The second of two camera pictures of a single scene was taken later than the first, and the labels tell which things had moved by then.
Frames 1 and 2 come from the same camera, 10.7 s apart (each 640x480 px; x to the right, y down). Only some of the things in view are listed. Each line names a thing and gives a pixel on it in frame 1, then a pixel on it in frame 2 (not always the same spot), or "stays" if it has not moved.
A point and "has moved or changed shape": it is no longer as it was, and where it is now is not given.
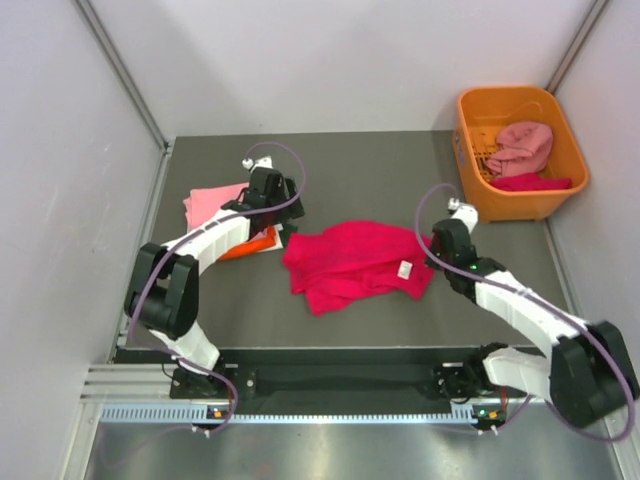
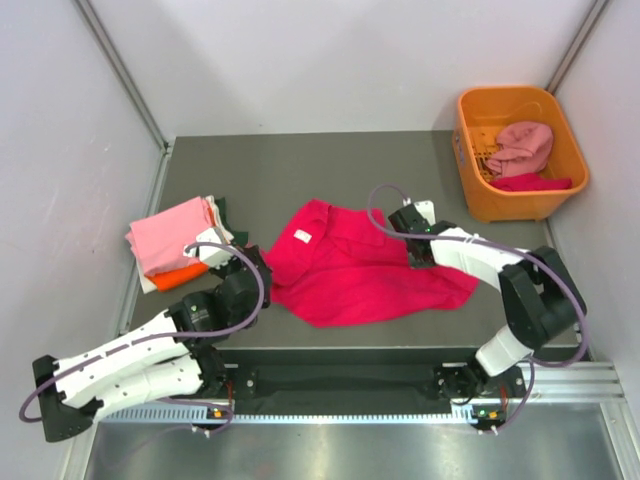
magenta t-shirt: [353, 261] has moved or changed shape
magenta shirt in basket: [530, 182] stays
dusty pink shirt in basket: [525, 149] stays
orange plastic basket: [517, 154] stays
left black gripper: [291, 212] to [221, 271]
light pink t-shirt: [203, 202] to [165, 241]
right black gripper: [433, 245] to [417, 264]
